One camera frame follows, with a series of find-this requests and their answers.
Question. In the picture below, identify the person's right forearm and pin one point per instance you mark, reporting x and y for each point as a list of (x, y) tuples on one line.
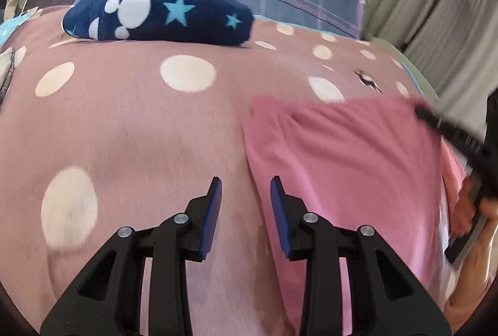
[(478, 270)]

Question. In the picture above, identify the teal cloth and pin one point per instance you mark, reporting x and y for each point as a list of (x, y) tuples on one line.
[(11, 28)]

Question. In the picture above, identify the grey curtain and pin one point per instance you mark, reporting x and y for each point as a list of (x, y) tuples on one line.
[(428, 1)]

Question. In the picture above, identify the small black hair clip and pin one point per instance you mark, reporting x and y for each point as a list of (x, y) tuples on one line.
[(367, 79)]

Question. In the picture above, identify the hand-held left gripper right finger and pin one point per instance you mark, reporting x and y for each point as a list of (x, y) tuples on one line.
[(281, 219)]

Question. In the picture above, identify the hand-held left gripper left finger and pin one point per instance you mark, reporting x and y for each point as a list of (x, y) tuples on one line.
[(210, 215)]

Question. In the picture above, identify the pink polka dot bed sheet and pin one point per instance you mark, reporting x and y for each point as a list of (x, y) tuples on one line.
[(116, 125)]

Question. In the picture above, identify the person's right hand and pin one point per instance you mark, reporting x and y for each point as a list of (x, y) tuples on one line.
[(463, 211)]

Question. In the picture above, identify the pink garment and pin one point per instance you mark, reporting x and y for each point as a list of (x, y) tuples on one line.
[(342, 157)]

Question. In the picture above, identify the white patterned cloth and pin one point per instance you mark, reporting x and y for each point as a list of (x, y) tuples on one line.
[(6, 75)]

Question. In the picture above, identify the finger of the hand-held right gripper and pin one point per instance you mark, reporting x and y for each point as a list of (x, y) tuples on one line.
[(451, 131)]

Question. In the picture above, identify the navy star print blanket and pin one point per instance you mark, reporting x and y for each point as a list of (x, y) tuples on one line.
[(163, 15)]

